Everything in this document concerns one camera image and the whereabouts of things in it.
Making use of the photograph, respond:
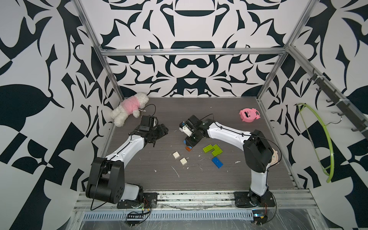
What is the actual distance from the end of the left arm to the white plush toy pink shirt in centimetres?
33

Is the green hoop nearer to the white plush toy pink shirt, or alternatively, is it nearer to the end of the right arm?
the end of the right arm

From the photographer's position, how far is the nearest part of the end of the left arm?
0.65 meters

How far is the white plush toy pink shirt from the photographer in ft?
3.41
